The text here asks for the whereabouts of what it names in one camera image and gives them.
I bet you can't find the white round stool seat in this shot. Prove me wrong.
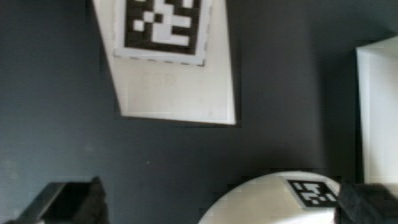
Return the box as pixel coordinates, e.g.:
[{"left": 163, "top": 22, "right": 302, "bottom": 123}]
[{"left": 197, "top": 171, "right": 339, "bottom": 224}]

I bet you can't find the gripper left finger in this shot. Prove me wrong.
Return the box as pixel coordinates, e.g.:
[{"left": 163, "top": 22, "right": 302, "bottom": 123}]
[{"left": 9, "top": 177, "right": 110, "bottom": 224}]

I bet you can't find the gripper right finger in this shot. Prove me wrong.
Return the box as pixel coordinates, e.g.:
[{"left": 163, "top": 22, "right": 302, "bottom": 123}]
[{"left": 334, "top": 181, "right": 398, "bottom": 224}]

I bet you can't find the white L-shaped fence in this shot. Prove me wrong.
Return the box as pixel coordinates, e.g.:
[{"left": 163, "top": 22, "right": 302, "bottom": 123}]
[{"left": 355, "top": 36, "right": 398, "bottom": 183}]

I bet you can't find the white stool leg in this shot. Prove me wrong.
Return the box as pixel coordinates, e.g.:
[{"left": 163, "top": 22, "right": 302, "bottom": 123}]
[{"left": 92, "top": 0, "right": 236, "bottom": 125}]

